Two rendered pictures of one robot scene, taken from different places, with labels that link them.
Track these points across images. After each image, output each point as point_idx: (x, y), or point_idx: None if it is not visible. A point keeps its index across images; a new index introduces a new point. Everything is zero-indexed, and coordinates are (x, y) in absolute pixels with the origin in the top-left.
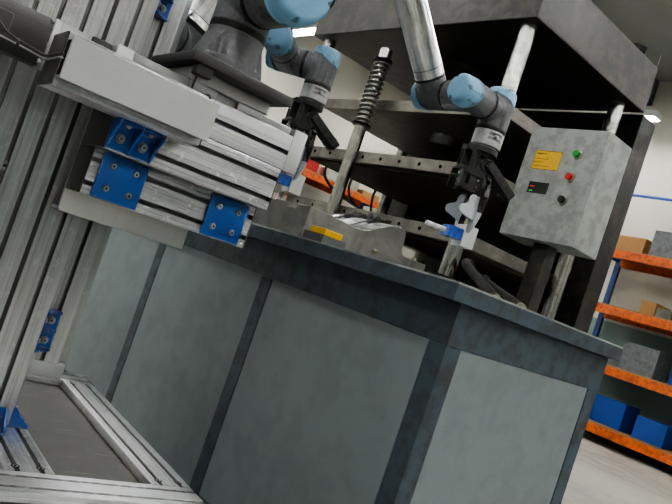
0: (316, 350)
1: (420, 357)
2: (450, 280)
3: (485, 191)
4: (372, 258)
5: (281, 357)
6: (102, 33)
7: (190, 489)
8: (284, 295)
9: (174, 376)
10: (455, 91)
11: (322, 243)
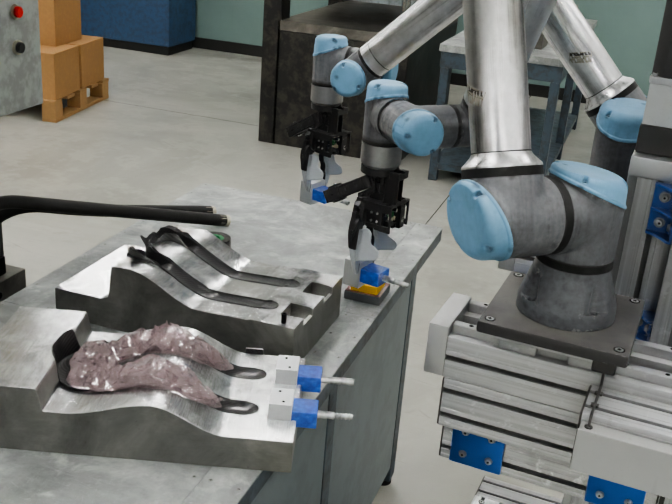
0: (370, 373)
1: (409, 293)
2: (440, 231)
3: None
4: (417, 262)
5: (353, 417)
6: None
7: (478, 493)
8: (348, 375)
9: None
10: (394, 76)
11: (396, 290)
